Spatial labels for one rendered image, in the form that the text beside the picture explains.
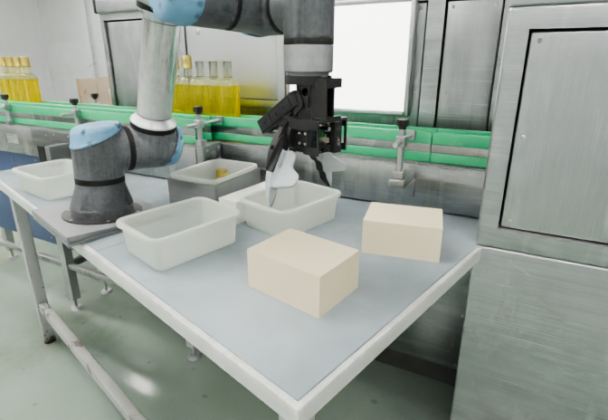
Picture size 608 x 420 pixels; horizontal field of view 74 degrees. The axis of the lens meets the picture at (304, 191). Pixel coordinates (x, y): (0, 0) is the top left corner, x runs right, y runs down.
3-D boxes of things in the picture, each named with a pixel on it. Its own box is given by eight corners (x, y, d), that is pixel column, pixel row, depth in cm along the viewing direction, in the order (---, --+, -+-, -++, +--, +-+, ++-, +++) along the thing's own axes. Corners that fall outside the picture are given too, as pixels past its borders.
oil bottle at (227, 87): (242, 138, 143) (239, 76, 136) (232, 141, 138) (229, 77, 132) (229, 138, 146) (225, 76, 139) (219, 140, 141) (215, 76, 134)
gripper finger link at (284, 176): (279, 207, 58) (304, 150, 60) (251, 198, 62) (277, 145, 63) (290, 214, 61) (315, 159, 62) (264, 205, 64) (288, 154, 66)
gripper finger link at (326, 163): (349, 192, 71) (331, 156, 65) (323, 185, 75) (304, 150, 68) (358, 179, 72) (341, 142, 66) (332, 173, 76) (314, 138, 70)
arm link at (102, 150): (67, 173, 103) (61, 119, 99) (121, 167, 112) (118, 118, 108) (80, 184, 94) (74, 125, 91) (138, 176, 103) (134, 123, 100)
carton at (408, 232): (439, 262, 83) (442, 229, 80) (361, 252, 87) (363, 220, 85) (439, 239, 94) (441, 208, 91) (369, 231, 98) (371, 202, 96)
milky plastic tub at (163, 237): (247, 246, 93) (245, 211, 90) (156, 284, 77) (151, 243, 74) (204, 226, 104) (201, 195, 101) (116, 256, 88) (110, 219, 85)
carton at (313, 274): (318, 319, 65) (319, 277, 62) (248, 286, 74) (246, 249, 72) (357, 287, 74) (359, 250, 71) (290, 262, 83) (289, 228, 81)
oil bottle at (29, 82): (46, 119, 192) (33, 56, 183) (33, 120, 187) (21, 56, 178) (39, 118, 194) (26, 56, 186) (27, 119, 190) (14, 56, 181)
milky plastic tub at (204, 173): (261, 190, 128) (261, 163, 125) (216, 213, 109) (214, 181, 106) (217, 183, 135) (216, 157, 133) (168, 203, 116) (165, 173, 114)
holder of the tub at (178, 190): (270, 186, 132) (269, 164, 130) (216, 214, 109) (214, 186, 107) (227, 180, 140) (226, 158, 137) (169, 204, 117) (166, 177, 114)
